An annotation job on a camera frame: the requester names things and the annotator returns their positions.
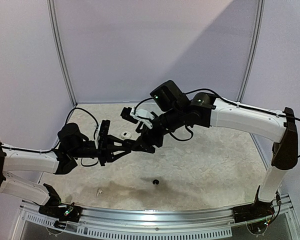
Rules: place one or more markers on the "aluminium front rail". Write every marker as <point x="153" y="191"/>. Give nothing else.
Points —
<point x="112" y="224"/>

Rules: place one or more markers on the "right aluminium corner post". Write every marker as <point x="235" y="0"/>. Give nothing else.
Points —
<point x="252" y="49"/>

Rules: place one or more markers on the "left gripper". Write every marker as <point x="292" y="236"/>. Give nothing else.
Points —
<point x="106" y="148"/>

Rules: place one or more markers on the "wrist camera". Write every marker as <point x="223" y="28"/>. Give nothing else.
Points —
<point x="133" y="115"/>
<point x="101" y="134"/>

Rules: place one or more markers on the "white open charging case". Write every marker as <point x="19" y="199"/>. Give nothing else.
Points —
<point x="125" y="135"/>

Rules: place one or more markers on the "black charging case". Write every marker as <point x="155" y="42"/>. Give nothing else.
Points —
<point x="132" y="145"/>

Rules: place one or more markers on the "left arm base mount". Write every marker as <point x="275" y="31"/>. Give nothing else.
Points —
<point x="61" y="211"/>

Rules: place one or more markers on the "black earbud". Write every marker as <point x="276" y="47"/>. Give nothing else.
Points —
<point x="155" y="182"/>

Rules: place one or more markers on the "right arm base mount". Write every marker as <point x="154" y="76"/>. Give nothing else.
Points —
<point x="252" y="211"/>

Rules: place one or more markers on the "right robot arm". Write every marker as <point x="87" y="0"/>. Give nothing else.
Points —
<point x="208" y="109"/>

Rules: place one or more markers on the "aluminium corner post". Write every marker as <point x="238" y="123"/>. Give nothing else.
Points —
<point x="252" y="49"/>
<point x="51" y="5"/>

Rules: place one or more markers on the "left aluminium corner post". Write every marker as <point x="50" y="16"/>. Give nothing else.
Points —
<point x="51" y="5"/>

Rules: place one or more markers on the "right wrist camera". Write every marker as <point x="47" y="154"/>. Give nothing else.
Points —
<point x="133" y="115"/>

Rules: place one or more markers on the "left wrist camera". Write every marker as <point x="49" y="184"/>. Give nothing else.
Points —
<point x="101" y="134"/>

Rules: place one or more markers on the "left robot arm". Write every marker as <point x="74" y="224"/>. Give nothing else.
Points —
<point x="73" y="145"/>

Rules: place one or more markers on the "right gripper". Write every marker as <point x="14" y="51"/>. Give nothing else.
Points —
<point x="147" y="135"/>

